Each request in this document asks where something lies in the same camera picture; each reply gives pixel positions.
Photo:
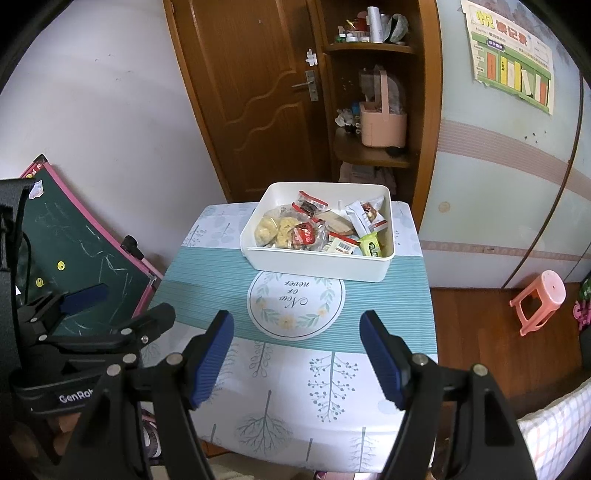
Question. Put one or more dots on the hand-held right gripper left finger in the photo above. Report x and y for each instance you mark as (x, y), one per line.
(213, 360)

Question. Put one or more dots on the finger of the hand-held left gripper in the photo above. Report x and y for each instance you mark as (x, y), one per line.
(152, 318)
(85, 297)

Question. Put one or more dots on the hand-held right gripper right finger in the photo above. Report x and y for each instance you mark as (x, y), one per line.
(383, 360)

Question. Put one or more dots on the white plastic storage bin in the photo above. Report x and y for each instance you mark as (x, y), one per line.
(318, 270)

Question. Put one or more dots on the yellow-green candy packet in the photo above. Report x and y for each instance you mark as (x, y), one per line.
(371, 247)

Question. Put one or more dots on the clear red-edged snack packet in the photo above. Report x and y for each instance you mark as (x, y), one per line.
(344, 247)

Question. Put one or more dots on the yellow puff ball packet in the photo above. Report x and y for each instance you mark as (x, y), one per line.
(265, 230)

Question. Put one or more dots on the beige cracker packet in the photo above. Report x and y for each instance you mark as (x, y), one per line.
(334, 224)

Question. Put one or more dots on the white orange snack packet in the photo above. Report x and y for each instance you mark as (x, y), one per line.
(358, 217)

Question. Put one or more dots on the yellow crisp chunk packet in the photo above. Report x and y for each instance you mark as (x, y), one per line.
(286, 230)

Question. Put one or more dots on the clear reddish snack packet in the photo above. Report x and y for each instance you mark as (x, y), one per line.
(311, 203)

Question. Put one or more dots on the patterned teal white tablecloth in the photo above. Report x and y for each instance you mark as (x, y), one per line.
(392, 300)

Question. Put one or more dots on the black easel knob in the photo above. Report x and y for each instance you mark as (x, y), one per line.
(131, 244)

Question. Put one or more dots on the round floral white placemat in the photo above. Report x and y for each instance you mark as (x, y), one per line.
(295, 323)

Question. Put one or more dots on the pink plastic stool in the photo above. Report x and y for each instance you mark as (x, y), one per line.
(547, 286)

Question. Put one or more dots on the folded pinkish cloth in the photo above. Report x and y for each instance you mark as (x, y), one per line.
(364, 174)

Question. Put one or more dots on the white checked bedding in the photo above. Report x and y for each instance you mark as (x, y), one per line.
(563, 429)

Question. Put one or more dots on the pale sliding-door wardrobe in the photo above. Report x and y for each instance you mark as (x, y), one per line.
(498, 194)

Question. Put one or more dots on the wooden corner shelf cabinet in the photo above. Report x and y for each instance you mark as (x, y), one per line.
(367, 156)

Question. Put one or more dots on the pink toy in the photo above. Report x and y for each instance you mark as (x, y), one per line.
(582, 311)

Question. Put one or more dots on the small black object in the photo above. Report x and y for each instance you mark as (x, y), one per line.
(396, 151)

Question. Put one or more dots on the green bag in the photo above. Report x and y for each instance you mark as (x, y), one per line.
(586, 288)

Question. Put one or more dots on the small plush toys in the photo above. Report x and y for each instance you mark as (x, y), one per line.
(346, 120)

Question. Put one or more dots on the brown wooden door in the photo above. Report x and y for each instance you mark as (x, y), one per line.
(249, 92)

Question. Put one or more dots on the white plastic door clip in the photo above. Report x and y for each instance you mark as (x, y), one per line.
(311, 56)

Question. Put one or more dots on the small cosmetic jars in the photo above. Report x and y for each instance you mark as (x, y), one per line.
(351, 36)

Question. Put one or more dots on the tall white bottle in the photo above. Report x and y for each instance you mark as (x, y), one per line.
(375, 23)

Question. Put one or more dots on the green chalkboard pink frame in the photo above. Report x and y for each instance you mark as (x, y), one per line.
(92, 240)

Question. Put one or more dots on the wall poster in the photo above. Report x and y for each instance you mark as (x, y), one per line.
(508, 55)

